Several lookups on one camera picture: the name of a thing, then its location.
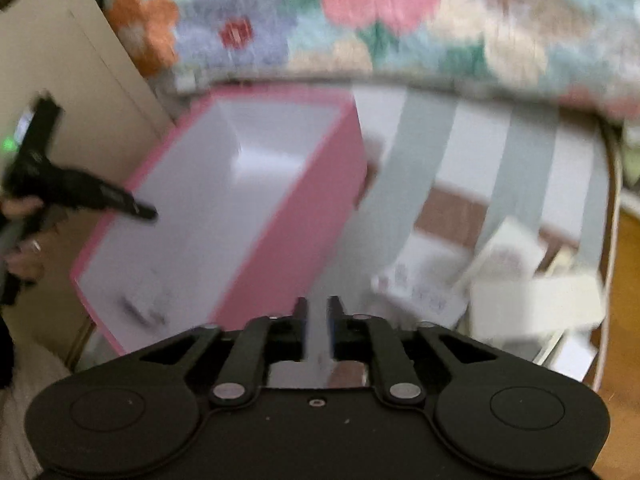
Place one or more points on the white remote control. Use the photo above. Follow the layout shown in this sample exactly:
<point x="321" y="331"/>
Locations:
<point x="506" y="252"/>
<point x="537" y="306"/>

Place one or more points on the floral quilt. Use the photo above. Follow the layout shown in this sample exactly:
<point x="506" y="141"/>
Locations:
<point x="380" y="15"/>

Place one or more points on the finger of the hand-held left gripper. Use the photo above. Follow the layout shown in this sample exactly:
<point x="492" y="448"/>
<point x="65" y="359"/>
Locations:
<point x="107" y="195"/>

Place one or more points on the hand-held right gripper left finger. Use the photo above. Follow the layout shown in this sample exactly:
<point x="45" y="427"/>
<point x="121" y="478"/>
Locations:
<point x="301" y="327"/>

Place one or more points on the light cloth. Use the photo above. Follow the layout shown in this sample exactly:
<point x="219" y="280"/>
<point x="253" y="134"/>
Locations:
<point x="20" y="410"/>

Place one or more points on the beige cabinet side panel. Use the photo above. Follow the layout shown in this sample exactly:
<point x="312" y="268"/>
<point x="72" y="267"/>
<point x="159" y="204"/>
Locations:
<point x="75" y="85"/>

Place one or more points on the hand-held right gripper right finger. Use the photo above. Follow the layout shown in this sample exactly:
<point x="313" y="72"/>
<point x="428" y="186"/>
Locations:
<point x="334" y="327"/>

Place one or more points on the person's left hand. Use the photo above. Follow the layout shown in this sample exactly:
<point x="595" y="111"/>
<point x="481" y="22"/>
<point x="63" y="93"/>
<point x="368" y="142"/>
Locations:
<point x="27" y="260"/>

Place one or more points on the pink cardboard box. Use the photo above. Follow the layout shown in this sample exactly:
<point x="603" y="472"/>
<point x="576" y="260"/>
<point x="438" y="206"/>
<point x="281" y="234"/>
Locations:
<point x="210" y="200"/>

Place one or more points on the white remote with display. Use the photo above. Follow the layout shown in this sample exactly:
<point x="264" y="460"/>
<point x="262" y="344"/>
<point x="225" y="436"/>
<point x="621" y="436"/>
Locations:
<point x="422" y="285"/>

